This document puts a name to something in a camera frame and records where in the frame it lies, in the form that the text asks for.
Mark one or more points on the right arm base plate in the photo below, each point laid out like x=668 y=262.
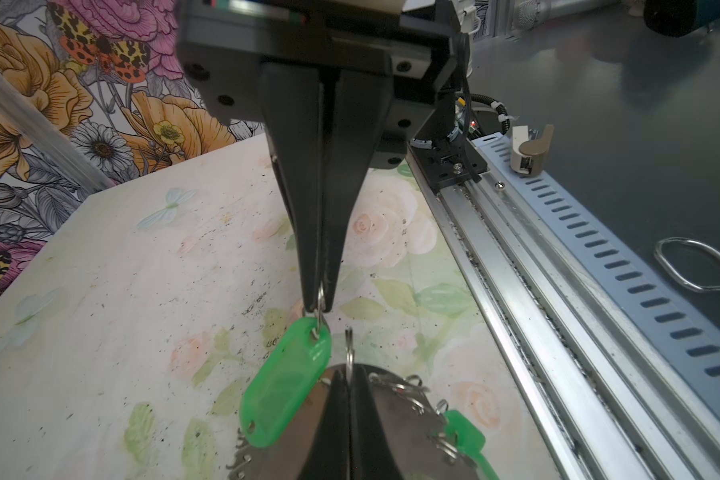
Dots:
x=442 y=152

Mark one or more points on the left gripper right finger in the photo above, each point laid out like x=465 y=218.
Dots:
x=370 y=455

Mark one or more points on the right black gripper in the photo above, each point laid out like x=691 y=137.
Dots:
x=258 y=60

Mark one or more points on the aluminium front rail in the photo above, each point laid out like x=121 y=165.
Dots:
x=620 y=372

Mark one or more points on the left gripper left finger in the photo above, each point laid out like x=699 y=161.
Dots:
x=329 y=454

